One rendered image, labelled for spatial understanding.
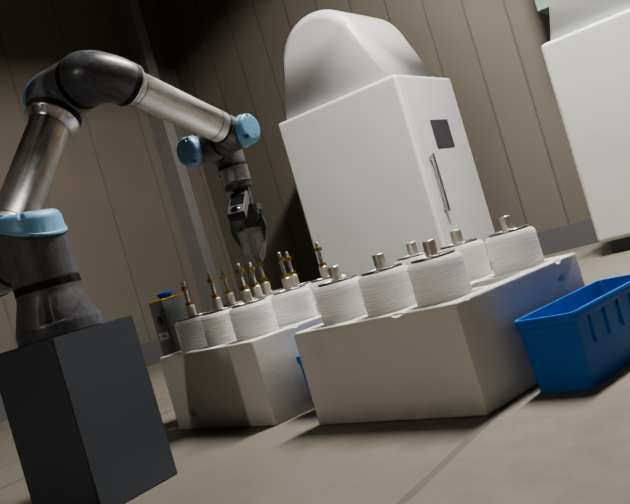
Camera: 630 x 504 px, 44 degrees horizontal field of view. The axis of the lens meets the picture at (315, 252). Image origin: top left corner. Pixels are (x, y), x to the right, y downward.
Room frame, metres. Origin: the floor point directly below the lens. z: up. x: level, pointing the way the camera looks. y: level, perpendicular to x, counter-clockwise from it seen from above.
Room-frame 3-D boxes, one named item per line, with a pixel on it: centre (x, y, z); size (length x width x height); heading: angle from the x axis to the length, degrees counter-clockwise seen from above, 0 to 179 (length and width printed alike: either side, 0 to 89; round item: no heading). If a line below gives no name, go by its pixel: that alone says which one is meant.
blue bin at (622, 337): (1.32, -0.41, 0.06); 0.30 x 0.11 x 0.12; 133
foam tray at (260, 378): (1.88, 0.16, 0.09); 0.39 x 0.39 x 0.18; 41
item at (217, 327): (1.80, 0.25, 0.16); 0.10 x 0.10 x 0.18
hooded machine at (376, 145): (3.77, -0.44, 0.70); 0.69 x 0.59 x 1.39; 55
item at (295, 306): (1.79, 0.08, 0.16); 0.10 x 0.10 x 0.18
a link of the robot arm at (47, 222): (1.41, 0.48, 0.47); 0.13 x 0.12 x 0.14; 53
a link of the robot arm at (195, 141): (1.97, 0.19, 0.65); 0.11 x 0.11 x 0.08; 53
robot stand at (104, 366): (1.40, 0.47, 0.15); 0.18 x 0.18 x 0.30; 56
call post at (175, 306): (2.05, 0.41, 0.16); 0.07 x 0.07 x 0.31; 41
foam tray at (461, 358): (1.48, -0.19, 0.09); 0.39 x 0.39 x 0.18; 43
